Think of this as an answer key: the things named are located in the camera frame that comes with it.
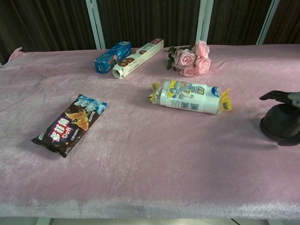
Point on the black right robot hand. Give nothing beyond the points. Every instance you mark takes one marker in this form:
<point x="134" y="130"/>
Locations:
<point x="286" y="96"/>

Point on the white bag rolls pack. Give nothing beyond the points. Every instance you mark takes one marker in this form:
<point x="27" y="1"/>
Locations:
<point x="189" y="97"/>

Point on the pink rose bouquet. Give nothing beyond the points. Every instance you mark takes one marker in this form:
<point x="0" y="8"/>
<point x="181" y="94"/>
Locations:
<point x="189" y="59"/>

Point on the pink velvet tablecloth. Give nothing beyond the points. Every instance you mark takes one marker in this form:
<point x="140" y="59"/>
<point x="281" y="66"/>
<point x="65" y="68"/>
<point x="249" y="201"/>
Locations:
<point x="145" y="152"/>

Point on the white baking paper box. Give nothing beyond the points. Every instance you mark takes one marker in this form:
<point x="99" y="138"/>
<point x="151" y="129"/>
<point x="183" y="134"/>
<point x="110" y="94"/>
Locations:
<point x="138" y="59"/>

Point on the dark pleated curtain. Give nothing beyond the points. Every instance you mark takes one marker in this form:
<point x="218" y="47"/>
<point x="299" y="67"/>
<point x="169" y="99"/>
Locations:
<point x="150" y="21"/>

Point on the blue cardboard box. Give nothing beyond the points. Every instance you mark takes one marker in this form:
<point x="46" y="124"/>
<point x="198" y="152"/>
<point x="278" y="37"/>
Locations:
<point x="110" y="59"/>

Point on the dark brown snack bag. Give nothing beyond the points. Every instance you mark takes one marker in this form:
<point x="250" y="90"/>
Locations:
<point x="70" y="125"/>

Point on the white metal frame post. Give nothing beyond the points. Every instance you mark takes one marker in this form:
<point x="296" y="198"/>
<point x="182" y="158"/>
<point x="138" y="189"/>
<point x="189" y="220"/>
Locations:
<point x="95" y="23"/>
<point x="204" y="21"/>
<point x="267" y="22"/>

